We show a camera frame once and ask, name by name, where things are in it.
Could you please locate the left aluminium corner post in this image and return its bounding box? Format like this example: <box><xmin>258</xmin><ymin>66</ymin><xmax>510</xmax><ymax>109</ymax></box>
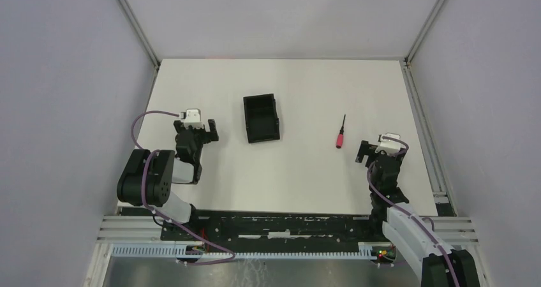
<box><xmin>116</xmin><ymin>0</ymin><xmax>161</xmax><ymax>70</ymax></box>

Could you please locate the aluminium corner post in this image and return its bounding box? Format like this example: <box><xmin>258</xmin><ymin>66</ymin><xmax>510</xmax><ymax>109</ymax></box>
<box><xmin>404</xmin><ymin>0</ymin><xmax>447</xmax><ymax>65</ymax></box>
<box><xmin>116</xmin><ymin>0</ymin><xmax>161</xmax><ymax>70</ymax></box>

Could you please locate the right aluminium corner post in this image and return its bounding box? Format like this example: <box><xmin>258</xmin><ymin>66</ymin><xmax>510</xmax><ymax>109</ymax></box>
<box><xmin>404</xmin><ymin>0</ymin><xmax>447</xmax><ymax>65</ymax></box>

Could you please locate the red handled screwdriver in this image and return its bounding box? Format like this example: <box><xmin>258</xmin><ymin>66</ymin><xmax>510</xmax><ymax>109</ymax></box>
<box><xmin>335</xmin><ymin>114</ymin><xmax>346</xmax><ymax>149</ymax></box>

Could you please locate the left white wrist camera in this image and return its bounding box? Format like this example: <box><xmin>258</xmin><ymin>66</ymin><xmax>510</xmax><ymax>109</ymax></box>
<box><xmin>180</xmin><ymin>108</ymin><xmax>205</xmax><ymax>129</ymax></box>

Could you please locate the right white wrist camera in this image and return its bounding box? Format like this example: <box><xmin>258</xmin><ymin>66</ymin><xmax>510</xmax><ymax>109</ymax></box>
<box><xmin>375</xmin><ymin>133</ymin><xmax>402</xmax><ymax>155</ymax></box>

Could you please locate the black plastic bin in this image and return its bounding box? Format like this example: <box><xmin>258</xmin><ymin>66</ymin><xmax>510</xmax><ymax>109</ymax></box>
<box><xmin>243</xmin><ymin>94</ymin><xmax>280</xmax><ymax>144</ymax></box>

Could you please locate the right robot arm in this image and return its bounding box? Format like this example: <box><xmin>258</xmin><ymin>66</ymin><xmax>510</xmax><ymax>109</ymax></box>
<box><xmin>356</xmin><ymin>134</ymin><xmax>480</xmax><ymax>286</ymax></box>

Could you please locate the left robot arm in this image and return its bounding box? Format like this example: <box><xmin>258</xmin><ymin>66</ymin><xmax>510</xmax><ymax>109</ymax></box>
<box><xmin>117</xmin><ymin>119</ymin><xmax>219</xmax><ymax>224</ymax></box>

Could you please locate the white slotted cable duct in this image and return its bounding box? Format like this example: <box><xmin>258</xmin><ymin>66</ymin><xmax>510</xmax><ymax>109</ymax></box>
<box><xmin>111</xmin><ymin>244</ymin><xmax>383</xmax><ymax>261</ymax></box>

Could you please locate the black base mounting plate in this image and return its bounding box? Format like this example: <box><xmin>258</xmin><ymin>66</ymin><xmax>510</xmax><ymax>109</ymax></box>
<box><xmin>186</xmin><ymin>210</ymin><xmax>385</xmax><ymax>253</ymax></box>

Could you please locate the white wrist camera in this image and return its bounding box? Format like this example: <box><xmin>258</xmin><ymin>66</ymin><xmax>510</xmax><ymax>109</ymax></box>
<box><xmin>180</xmin><ymin>108</ymin><xmax>205</xmax><ymax>129</ymax></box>
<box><xmin>375</xmin><ymin>133</ymin><xmax>402</xmax><ymax>155</ymax></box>

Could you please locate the right aluminium side rail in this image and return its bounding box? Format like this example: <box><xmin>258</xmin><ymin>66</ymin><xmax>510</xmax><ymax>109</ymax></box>
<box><xmin>400</xmin><ymin>58</ymin><xmax>457</xmax><ymax>216</ymax></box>

